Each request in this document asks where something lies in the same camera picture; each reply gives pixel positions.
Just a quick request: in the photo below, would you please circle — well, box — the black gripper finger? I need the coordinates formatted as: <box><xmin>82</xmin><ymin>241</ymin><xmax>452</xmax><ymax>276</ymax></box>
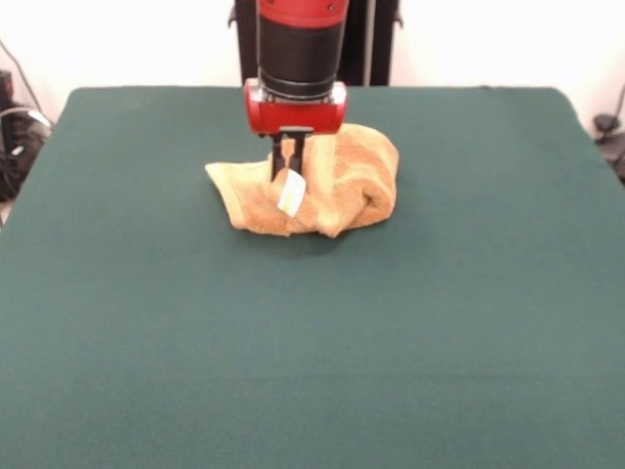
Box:
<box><xmin>290</xmin><ymin>132</ymin><xmax>308</xmax><ymax>176</ymax></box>
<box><xmin>270</xmin><ymin>132</ymin><xmax>288</xmax><ymax>185</ymax></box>

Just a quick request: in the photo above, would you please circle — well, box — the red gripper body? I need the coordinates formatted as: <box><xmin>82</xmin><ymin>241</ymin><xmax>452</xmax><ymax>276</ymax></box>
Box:
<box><xmin>243</xmin><ymin>77</ymin><xmax>350</xmax><ymax>137</ymax></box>

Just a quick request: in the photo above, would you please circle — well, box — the tan terry towel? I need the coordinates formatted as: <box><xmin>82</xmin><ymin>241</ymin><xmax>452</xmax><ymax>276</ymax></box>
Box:
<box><xmin>203</xmin><ymin>123</ymin><xmax>400</xmax><ymax>239</ymax></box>

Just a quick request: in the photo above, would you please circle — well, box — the dark green table cloth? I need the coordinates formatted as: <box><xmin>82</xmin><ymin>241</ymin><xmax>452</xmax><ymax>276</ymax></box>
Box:
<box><xmin>0</xmin><ymin>85</ymin><xmax>625</xmax><ymax>469</ymax></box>

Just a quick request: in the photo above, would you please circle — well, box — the black equipment pile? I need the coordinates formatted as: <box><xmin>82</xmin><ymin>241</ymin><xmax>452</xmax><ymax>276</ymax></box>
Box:
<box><xmin>0</xmin><ymin>70</ymin><xmax>54</xmax><ymax>202</ymax></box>

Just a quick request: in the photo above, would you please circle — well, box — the black stand base foot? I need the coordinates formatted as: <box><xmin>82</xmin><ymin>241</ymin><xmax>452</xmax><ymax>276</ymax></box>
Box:
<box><xmin>593</xmin><ymin>112</ymin><xmax>625</xmax><ymax>185</ymax></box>

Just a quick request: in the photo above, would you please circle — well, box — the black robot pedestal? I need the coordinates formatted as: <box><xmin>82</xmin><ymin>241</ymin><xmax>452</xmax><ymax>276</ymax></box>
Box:
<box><xmin>225</xmin><ymin>0</ymin><xmax>402</xmax><ymax>88</ymax></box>

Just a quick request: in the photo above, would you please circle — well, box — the thin grey cable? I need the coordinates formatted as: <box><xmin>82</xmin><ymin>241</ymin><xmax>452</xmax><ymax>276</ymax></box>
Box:
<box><xmin>0</xmin><ymin>37</ymin><xmax>53</xmax><ymax>129</ymax></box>

